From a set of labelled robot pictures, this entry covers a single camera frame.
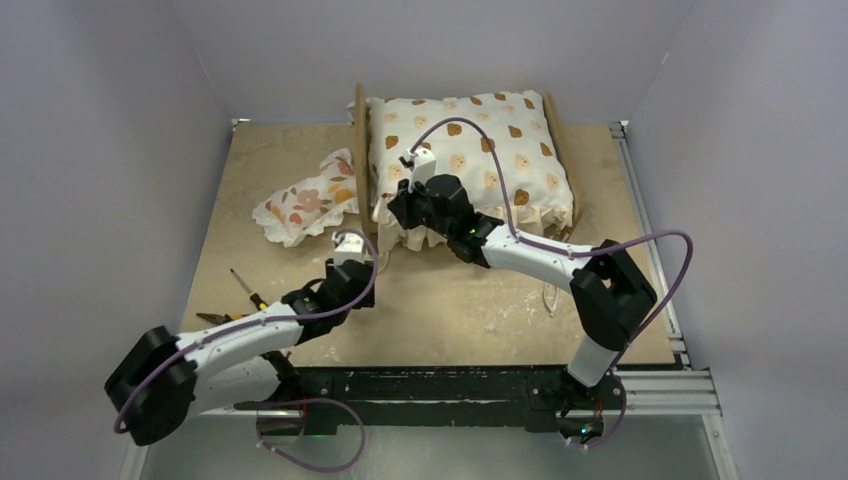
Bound yellow black screwdriver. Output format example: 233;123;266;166
229;268;268;311

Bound wooden pet bed frame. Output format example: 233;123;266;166
352;82;583;241

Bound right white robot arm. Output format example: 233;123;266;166
388;174;657;407

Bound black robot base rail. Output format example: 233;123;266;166
235;365;625;438

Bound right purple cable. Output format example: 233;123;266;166
407;117;695;452

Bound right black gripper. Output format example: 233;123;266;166
389;174;454;240

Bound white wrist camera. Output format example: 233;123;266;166
331;231;367;266
399;147;437;192

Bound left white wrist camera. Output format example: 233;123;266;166
331;231;367;266

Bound bear print white cushion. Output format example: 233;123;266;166
347;90;575;318

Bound aluminium table frame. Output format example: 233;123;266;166
119;119;740;480

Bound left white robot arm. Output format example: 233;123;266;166
104;260;376;446

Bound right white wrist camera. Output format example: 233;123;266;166
399;147;437;192

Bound floral print small pillow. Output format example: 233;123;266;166
252;148;359;248

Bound yellow handled pliers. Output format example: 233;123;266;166
195;312;246;325

